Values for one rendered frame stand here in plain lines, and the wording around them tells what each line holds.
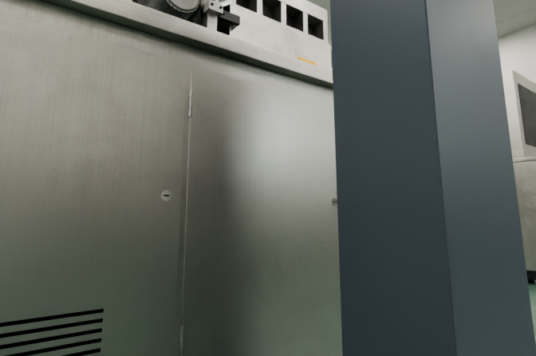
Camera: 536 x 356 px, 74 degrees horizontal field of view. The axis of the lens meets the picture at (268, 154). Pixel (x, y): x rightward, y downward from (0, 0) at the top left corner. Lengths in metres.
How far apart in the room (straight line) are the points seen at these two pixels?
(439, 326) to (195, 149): 0.55
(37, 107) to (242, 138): 0.41
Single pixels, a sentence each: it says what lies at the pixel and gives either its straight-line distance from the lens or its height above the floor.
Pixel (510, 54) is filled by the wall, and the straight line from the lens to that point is 5.64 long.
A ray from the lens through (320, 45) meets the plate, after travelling 2.08.
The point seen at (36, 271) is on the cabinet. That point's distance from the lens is 0.72.
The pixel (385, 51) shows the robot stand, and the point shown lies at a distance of 0.62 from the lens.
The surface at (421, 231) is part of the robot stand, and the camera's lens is 0.54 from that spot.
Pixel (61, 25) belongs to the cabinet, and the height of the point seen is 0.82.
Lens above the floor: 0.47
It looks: 10 degrees up
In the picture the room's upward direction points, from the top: straight up
